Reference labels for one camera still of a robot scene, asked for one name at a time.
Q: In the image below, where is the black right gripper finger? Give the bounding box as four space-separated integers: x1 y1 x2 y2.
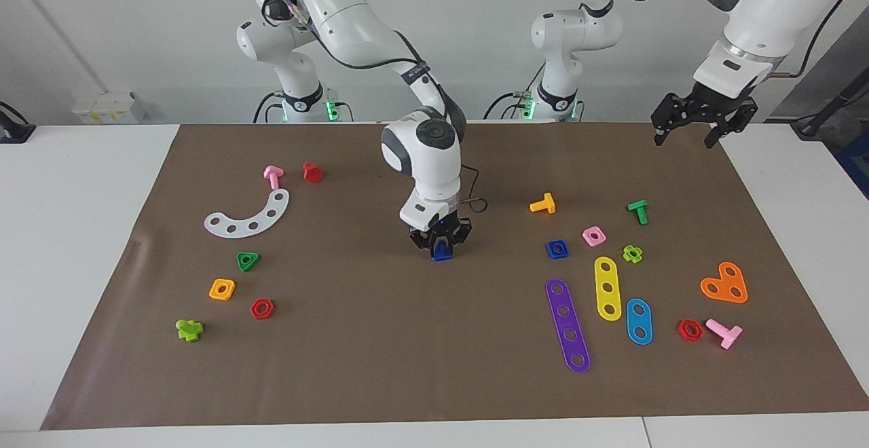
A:
408 229 436 259
449 220 474 259

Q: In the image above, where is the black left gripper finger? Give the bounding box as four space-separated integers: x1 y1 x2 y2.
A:
651 93 692 147
705 102 760 149

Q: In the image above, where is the black stand pole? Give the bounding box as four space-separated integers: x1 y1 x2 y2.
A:
791 68 869 138

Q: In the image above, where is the brown table mat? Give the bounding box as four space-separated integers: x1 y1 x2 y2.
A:
39 121 869 432

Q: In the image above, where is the blue crate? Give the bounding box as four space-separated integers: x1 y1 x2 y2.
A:
836 132 869 199

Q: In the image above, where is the purple four-hole strip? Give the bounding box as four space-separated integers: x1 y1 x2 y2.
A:
545 278 591 374

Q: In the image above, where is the yellow three-hole strip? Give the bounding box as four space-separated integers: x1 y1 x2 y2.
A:
594 256 623 322

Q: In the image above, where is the orange heart plate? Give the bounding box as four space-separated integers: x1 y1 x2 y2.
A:
700 261 749 304

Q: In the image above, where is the white curved five-hole plate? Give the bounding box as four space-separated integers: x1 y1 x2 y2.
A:
204 188 291 239

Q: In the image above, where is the blue two-hole strip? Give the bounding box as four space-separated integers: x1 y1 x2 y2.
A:
625 297 654 346

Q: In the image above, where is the black clamp object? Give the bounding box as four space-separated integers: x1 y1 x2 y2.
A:
0 100 36 144

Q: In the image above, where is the black base cable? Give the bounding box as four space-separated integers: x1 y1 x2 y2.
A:
483 92 537 120
253 90 286 124

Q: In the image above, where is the white wall box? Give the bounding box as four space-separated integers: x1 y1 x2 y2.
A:
73 92 146 125

